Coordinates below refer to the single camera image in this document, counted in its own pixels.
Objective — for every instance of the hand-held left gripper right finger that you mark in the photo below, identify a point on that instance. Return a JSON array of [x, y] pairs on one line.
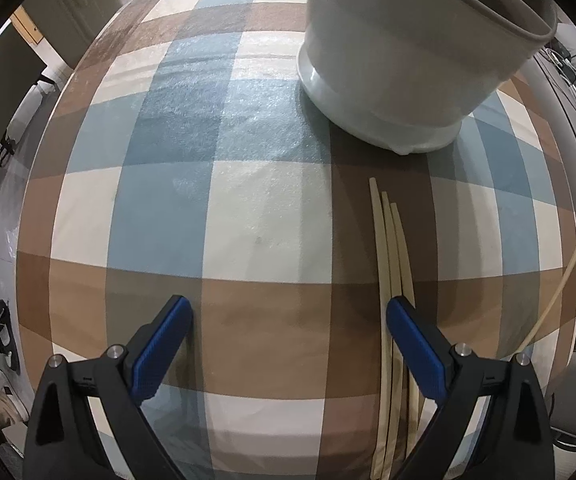
[[417, 352]]

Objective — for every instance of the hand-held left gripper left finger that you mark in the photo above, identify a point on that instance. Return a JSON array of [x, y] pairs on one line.
[[160, 347]]

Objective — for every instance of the white cylindrical utensil holder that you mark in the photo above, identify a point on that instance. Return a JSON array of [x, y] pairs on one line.
[[392, 60]]

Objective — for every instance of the white power strip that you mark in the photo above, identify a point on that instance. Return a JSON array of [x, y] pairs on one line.
[[575, 82]]

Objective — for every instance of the plaid tablecloth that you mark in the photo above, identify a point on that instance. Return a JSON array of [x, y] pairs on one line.
[[218, 210]]

